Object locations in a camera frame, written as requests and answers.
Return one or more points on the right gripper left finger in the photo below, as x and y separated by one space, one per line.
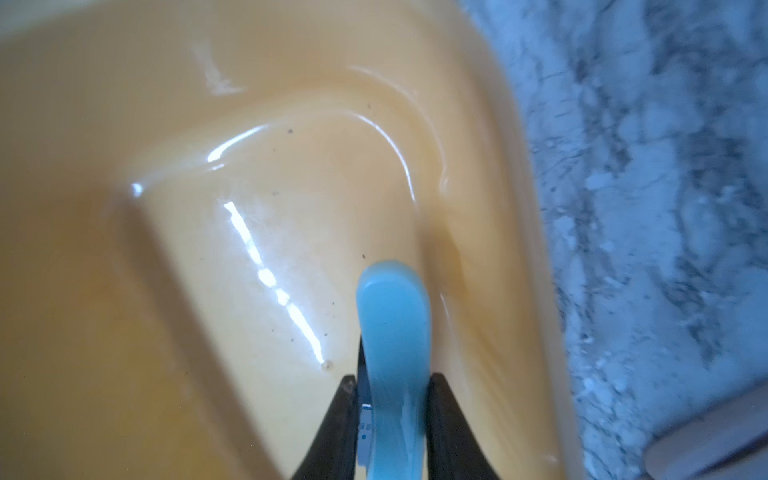
332 454

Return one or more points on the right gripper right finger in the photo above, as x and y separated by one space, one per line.
453 452

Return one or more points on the teal ceramic knife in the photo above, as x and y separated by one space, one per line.
728 442

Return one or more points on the yellow storage box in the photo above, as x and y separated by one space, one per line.
190 191

